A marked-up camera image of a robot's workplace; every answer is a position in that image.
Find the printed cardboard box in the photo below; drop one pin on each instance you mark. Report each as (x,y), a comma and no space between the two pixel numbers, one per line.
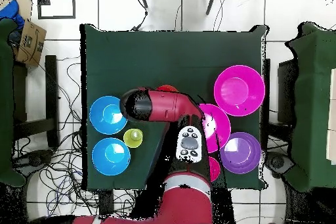
(30,48)

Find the large blue bowl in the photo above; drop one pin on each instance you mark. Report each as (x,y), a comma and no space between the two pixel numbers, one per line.
(110,156)
(105,115)

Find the black pedestal foot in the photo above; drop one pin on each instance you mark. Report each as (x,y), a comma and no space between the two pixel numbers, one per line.
(34,159)
(278,162)

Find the plain cardboard box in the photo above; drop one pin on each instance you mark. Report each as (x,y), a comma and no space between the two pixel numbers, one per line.
(26,6)

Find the purple bowl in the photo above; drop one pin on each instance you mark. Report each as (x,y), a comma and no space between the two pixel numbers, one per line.
(242,153)

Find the black box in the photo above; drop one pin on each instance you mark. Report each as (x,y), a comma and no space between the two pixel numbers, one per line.
(106,203)

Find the yellow cup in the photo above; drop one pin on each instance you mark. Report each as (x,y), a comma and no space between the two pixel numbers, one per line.
(133,138)

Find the large pink bowl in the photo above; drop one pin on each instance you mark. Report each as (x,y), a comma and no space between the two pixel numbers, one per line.
(239,90)
(218,129)

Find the green covered side table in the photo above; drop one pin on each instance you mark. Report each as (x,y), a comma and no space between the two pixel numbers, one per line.
(6,103)
(312,103)

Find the orange bowl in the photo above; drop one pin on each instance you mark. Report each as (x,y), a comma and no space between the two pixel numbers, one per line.
(166,88)

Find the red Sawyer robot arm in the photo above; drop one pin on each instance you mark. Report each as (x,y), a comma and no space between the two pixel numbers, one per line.
(170,105)

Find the blue cloth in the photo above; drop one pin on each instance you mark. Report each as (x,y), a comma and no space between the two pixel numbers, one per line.
(11,11)

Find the dark green table cloth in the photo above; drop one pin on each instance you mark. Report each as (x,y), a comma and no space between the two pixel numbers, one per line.
(157,63)

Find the black bench frame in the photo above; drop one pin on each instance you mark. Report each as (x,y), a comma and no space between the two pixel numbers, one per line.
(51,90)
(287,90)

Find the small crimson bowl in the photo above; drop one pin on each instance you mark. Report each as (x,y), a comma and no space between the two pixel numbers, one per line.
(214,168)

